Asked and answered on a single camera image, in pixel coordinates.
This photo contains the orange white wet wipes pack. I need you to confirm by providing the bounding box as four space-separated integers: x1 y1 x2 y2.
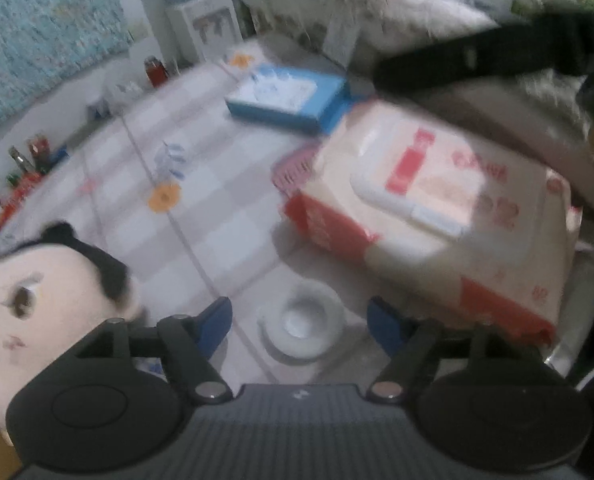
282 97 584 347

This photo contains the checkered floral sheet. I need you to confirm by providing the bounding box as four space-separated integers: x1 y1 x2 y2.
0 42 374 392

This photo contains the blue and white flat box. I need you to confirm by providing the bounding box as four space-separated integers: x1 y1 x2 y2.
225 62 349 135

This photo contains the plush doll with black hair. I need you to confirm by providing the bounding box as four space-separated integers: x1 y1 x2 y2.
0 222 144 447

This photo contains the teal speckled wall cloth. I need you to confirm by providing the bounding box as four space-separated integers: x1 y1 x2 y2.
0 0 134 139

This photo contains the green glass bottle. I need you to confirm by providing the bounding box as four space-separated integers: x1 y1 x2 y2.
8 146 30 177

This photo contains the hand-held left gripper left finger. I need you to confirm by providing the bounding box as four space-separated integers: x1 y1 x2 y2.
77 296 234 406

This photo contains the orange snack bag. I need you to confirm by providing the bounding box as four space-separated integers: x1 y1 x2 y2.
0 172 44 232

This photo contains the white water dispenser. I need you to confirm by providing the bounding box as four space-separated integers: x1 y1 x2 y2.
167 0 244 62

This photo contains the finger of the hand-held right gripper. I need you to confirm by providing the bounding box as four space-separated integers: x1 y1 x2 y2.
372 12 594 97

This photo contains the white fluffy blanket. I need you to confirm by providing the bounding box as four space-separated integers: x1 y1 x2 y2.
249 0 594 127

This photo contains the white plastic bag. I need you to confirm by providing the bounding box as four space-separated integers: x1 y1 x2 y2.
104 77 146 106

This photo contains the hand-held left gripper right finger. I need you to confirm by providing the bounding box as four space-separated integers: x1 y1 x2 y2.
366 295 528 403

